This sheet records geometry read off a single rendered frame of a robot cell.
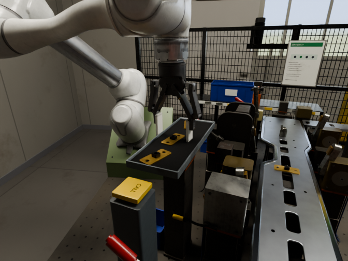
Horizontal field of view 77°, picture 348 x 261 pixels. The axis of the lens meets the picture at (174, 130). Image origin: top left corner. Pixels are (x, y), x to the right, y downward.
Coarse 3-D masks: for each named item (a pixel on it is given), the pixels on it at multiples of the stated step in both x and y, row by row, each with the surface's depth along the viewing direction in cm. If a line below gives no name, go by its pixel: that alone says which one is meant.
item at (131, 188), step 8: (120, 184) 45; (128, 184) 45; (136, 184) 45; (144, 184) 45; (112, 192) 42; (120, 192) 42; (128, 192) 42; (136, 192) 42; (144, 192) 43; (128, 200) 41; (136, 200) 41
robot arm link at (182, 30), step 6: (186, 0) 48; (186, 6) 48; (186, 12) 48; (186, 18) 50; (180, 24) 48; (186, 24) 51; (174, 30) 49; (180, 30) 51; (186, 30) 53; (156, 36) 54; (162, 36) 52; (168, 36) 52; (174, 36) 52; (180, 36) 53; (186, 36) 54
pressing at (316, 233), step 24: (264, 120) 130; (288, 120) 131; (288, 144) 100; (264, 168) 80; (312, 168) 81; (264, 192) 68; (312, 192) 68; (264, 216) 58; (312, 216) 58; (264, 240) 51; (288, 240) 51; (312, 240) 51; (336, 240) 52
